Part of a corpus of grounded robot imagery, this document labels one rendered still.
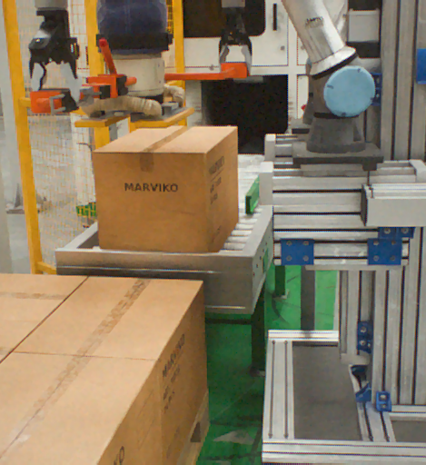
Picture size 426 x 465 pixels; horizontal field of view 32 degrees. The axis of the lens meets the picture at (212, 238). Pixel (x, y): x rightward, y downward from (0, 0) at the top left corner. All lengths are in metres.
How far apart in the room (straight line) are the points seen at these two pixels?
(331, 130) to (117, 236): 1.01
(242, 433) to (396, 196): 1.13
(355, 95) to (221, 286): 1.01
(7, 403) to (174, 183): 1.04
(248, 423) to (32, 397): 1.08
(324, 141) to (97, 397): 0.84
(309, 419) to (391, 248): 0.61
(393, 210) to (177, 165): 0.92
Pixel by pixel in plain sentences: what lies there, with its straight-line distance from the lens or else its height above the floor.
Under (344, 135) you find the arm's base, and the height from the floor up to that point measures 1.08.
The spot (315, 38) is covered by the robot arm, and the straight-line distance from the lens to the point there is 1.77.
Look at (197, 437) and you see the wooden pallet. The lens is 2.56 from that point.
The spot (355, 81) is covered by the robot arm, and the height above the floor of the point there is 1.23.
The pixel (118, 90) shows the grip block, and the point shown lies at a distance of 2.10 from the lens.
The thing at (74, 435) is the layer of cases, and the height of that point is 0.54.
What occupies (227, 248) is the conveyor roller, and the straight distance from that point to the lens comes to 2.82.
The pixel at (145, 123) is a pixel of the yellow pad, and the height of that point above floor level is 1.08.
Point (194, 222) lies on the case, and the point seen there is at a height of 0.71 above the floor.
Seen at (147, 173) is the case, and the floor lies 0.87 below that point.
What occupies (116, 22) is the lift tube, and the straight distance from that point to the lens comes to 2.28.
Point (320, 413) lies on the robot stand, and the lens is 2.36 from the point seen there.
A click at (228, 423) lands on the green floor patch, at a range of 2.71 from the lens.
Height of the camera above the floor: 1.38
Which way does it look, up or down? 17 degrees down
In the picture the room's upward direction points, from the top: 2 degrees counter-clockwise
